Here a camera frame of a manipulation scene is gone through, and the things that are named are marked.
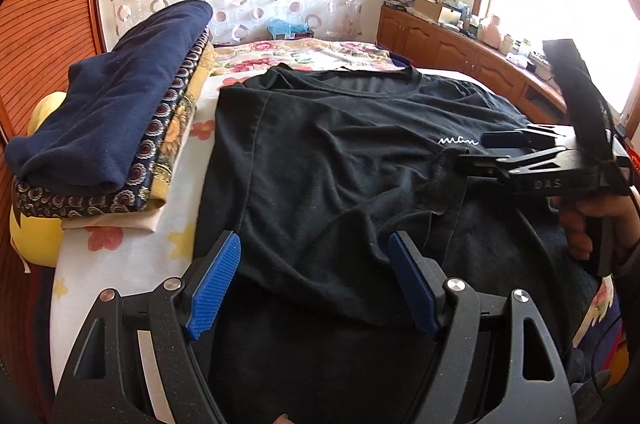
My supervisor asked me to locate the cardboard box on sideboard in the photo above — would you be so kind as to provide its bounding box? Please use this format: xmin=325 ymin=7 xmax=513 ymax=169
xmin=412 ymin=0 xmax=442 ymax=22

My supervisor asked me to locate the blue item on box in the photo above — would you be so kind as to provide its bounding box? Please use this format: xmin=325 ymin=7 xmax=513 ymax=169
xmin=267 ymin=19 xmax=314 ymax=40

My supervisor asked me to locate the pink bottle on sideboard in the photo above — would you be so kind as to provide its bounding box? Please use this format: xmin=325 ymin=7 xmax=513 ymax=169
xmin=480 ymin=15 xmax=502 ymax=50

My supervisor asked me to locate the navy folded garment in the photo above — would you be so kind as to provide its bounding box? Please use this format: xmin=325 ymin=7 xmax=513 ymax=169
xmin=6 ymin=0 xmax=213 ymax=197

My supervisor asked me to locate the yellow patterned folded garment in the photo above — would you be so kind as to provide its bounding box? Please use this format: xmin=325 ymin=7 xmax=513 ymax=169
xmin=62 ymin=42 xmax=215 ymax=233

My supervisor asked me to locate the wooden sideboard cabinet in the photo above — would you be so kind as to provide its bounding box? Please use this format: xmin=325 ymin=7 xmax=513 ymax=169
xmin=376 ymin=5 xmax=568 ymax=124

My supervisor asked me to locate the black printed t-shirt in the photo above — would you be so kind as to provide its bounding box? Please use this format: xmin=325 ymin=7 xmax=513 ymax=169
xmin=193 ymin=66 xmax=597 ymax=423

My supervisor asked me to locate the person's left hand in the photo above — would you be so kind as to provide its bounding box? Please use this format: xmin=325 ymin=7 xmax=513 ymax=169
xmin=274 ymin=414 xmax=293 ymax=424

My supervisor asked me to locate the person's right hand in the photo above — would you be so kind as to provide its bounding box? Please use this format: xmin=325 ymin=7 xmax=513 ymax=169
xmin=551 ymin=187 xmax=639 ymax=266

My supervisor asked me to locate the wooden louvered wardrobe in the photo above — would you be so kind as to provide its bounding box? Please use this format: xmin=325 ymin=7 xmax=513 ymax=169
xmin=1 ymin=0 xmax=104 ymax=422

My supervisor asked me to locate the yellow plush toy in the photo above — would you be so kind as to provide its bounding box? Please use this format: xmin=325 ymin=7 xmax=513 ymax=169
xmin=8 ymin=90 xmax=68 ymax=269

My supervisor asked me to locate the white strawberry print sheet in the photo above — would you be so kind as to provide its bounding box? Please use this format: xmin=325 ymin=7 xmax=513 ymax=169
xmin=49 ymin=68 xmax=616 ymax=393

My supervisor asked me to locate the floral rose blanket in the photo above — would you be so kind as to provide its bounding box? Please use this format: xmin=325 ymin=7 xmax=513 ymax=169
xmin=213 ymin=38 xmax=397 ymax=76

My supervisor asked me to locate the dark patterned folded garment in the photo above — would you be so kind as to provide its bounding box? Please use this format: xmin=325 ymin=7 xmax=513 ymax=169
xmin=12 ymin=30 xmax=210 ymax=219

